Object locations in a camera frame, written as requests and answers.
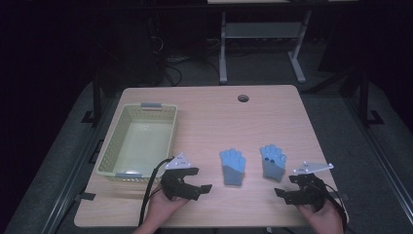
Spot plain blue knit glove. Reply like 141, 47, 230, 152
219, 148, 247, 187

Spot blue glove with dark dots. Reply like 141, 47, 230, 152
259, 143, 288, 182

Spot person's left hand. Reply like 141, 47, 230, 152
141, 185, 190, 234

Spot black floor cables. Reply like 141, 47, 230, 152
162, 55, 222, 88

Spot black metal stand post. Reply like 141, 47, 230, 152
81, 69, 103, 127
357, 66, 386, 128

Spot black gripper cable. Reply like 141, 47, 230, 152
323, 182, 350, 232
137, 157, 175, 228

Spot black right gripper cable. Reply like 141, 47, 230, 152
323, 182, 350, 232

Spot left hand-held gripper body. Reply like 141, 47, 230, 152
160, 152, 202, 201

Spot aluminium floor rail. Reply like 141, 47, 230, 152
344, 94, 413, 225
40, 97, 118, 234

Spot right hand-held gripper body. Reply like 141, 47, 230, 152
291, 161, 335, 214

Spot pale yellow plastic basket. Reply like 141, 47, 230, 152
95, 102, 179, 183

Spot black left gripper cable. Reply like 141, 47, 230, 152
137, 157, 175, 228

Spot white metal table frame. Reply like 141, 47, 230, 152
218, 9, 313, 85

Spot person's right hand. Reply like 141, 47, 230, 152
296, 200, 346, 234

